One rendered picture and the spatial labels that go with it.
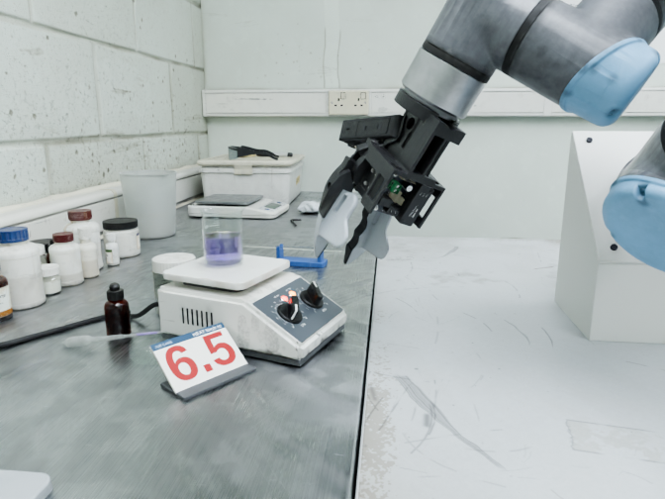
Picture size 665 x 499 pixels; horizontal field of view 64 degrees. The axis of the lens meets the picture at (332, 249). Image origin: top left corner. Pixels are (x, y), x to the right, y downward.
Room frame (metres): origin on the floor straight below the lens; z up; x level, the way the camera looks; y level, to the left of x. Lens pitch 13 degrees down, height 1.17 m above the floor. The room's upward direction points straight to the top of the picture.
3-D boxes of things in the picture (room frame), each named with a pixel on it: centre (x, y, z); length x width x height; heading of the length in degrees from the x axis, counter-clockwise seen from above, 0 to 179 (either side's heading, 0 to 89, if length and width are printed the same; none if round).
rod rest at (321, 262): (0.99, 0.06, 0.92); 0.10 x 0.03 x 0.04; 77
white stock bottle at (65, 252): (0.86, 0.44, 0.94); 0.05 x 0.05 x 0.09
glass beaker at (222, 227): (0.67, 0.14, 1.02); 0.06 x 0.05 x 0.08; 132
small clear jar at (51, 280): (0.81, 0.45, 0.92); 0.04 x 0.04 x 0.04
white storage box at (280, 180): (1.88, 0.27, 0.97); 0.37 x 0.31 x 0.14; 176
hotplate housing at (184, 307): (0.65, 0.11, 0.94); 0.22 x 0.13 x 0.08; 65
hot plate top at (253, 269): (0.66, 0.13, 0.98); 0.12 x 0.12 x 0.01; 65
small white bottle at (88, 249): (0.91, 0.43, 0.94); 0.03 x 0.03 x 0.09
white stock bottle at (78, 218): (0.96, 0.46, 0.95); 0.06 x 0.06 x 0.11
